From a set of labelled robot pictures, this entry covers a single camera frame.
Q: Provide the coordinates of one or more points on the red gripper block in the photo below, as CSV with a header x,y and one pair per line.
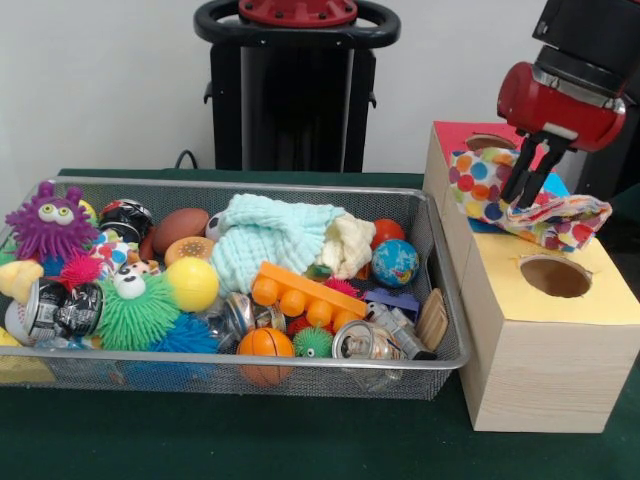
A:
x,y
555,105

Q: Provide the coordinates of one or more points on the colourful patterned cloth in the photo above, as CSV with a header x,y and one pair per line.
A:
x,y
480,185

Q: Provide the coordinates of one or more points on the light teal cloth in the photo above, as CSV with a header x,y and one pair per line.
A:
x,y
265,240

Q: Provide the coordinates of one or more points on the wooden box with three holes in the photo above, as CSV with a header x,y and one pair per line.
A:
x,y
540,340

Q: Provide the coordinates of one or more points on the shallow clear bin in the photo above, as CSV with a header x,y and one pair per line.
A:
x,y
440,330

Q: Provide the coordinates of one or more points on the blue globe ball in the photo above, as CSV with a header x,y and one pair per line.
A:
x,y
395,262

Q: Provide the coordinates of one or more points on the cream yellow cloth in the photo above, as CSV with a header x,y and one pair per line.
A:
x,y
350,245

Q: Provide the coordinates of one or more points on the crushed silver can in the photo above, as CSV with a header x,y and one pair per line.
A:
x,y
365,342

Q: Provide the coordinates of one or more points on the orange building block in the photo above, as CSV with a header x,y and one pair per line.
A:
x,y
300,290

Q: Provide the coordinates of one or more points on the small orange basketball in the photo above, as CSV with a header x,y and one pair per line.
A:
x,y
265,347

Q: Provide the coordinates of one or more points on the small brown football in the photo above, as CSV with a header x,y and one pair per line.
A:
x,y
180,228

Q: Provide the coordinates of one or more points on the yellow ball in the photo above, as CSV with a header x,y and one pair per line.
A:
x,y
192,285

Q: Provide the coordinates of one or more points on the dark green table cloth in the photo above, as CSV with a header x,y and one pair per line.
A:
x,y
250,440

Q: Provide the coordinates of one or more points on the green spiky ball with eyes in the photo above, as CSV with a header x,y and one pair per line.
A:
x,y
135,312

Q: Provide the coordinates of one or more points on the purple spiky monster toy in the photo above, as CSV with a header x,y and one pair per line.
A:
x,y
48,225

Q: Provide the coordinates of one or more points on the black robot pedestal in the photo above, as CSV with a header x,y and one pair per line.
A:
x,y
290,110

